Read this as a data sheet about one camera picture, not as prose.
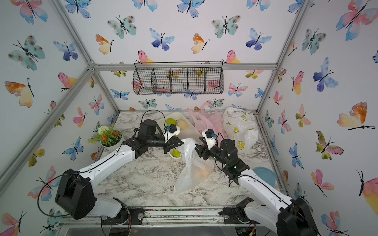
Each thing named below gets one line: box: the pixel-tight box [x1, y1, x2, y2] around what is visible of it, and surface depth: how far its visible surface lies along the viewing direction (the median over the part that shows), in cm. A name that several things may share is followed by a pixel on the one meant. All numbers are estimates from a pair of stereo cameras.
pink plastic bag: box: [187, 102, 229, 148], surface depth 98 cm
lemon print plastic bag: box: [222, 106, 259, 156], surface depth 103 cm
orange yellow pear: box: [200, 168, 208, 177], surface depth 85 cm
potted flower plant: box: [88, 125, 123, 148], surface depth 90 cm
